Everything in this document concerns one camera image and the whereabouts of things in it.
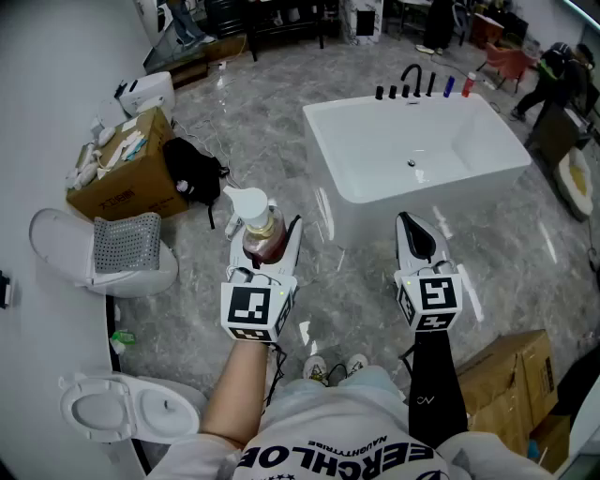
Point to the person's right forearm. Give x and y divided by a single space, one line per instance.
433 389

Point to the black wall device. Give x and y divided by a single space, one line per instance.
4 289

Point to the grey perforated mat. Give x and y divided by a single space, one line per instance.
126 244

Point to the black curved bathtub faucet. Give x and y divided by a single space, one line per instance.
412 70

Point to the black backpack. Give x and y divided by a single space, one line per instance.
192 169

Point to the red bottle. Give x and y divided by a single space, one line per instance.
468 85

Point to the white toilet with open seat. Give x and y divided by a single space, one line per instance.
154 412

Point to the amber pump bottle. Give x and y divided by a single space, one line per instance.
262 229

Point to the white bathtub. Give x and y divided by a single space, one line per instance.
375 140

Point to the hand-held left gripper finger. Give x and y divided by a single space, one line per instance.
293 248
235 250

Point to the cardboard box with white parts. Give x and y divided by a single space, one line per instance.
140 183

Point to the dark brown cabinet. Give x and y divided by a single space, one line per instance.
555 136

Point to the person's white shoe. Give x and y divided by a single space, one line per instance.
357 363
315 368

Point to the person's white printed shirt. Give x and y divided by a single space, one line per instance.
337 445

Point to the black table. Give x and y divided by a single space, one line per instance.
281 28

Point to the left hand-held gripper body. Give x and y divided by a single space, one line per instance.
246 304

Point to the black faucet knob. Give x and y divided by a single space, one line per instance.
379 93
405 91
393 92

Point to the white toilet with closed lid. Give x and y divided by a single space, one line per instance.
61 248

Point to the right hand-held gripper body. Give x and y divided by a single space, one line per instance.
433 297

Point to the blue bottle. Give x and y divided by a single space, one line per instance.
449 87

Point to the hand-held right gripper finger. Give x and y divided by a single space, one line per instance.
402 244
438 248

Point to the person's light shorts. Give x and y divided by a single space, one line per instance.
361 382

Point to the plain cardboard box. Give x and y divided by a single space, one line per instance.
506 389

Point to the orange chair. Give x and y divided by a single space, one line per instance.
508 63

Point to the person's left forearm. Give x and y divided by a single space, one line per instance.
234 394

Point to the marble patterned cabinet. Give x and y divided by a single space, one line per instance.
361 23

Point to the person's left white shoe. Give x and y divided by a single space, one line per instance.
315 368

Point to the person's right white shoe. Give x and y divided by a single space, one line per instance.
357 363

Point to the green packet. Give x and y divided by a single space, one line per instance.
123 338

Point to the black hand shower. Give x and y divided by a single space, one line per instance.
430 84

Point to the white and yellow cushion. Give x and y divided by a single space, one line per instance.
576 183

